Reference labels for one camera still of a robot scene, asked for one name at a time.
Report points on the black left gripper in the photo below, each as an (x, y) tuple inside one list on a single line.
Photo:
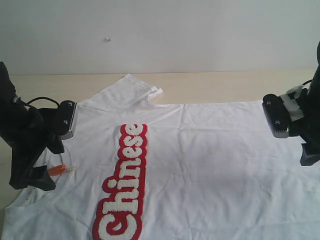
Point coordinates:
[(28, 131)]

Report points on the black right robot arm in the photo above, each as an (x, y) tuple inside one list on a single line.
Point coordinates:
[(315, 81)]

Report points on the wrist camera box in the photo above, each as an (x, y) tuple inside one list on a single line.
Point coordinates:
[(65, 120), (276, 115)]

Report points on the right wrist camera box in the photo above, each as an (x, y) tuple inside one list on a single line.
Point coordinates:
[(276, 115)]

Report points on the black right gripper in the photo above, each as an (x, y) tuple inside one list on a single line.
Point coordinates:
[(307, 127)]

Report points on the white t-shirt red lettering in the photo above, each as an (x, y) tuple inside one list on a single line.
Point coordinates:
[(143, 171)]

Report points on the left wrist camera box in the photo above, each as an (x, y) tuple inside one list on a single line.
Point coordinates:
[(65, 120)]

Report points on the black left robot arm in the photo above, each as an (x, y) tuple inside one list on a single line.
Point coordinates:
[(7, 89)]

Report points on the orange neck label tag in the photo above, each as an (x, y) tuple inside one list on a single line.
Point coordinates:
[(57, 170)]

